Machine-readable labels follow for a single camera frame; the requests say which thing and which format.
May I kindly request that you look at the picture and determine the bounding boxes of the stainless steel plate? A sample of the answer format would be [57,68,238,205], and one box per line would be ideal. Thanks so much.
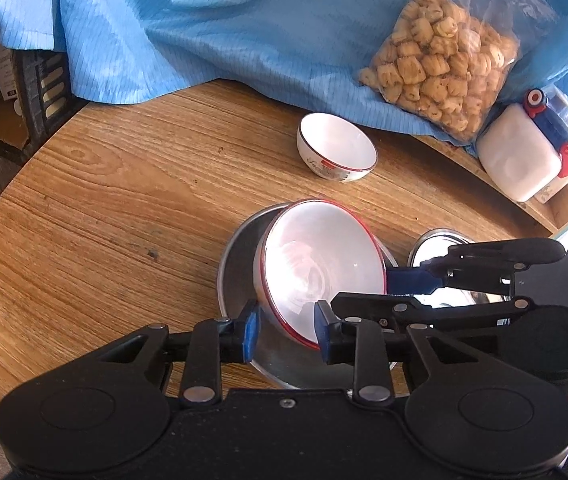
[408,228,515,308]

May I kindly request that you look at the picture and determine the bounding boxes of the wooden desktop shelf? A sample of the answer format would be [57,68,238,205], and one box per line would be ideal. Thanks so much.
[414,132,568,236]

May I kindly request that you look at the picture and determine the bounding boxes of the white water bottle blue lid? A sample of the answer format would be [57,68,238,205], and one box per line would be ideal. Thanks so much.
[475,87,568,203]

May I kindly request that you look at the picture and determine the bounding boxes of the black plastic crate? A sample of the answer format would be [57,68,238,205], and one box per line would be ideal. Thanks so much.
[0,0,90,221]

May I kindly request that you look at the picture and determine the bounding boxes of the deep stainless steel bowl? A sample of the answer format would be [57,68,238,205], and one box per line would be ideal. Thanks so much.
[216,201,400,391]

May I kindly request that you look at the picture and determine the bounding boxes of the clear bag of snacks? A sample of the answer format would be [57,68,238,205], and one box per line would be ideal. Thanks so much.
[356,0,560,143]

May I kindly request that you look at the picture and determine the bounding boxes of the white ceramic bowl red rim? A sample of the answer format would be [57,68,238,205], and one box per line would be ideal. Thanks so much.
[253,199,389,351]

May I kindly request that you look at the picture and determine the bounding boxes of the light blue striped cloth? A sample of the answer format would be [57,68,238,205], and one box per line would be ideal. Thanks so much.
[0,0,568,143]

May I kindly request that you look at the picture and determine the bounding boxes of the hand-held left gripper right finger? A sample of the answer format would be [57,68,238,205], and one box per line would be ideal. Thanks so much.
[314,300,480,407]

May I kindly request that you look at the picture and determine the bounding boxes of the small white paper box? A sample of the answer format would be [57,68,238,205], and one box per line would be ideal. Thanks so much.
[0,25,20,101]

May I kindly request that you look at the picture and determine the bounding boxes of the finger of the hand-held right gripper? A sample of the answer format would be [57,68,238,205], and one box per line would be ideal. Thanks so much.
[385,237,567,297]
[330,291,536,333]

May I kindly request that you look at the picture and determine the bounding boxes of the white ceramic bowl dark rim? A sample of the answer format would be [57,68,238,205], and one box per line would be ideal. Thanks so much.
[296,112,379,184]

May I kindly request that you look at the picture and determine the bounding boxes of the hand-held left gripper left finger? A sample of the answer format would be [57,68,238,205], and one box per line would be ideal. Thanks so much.
[95,299,261,407]

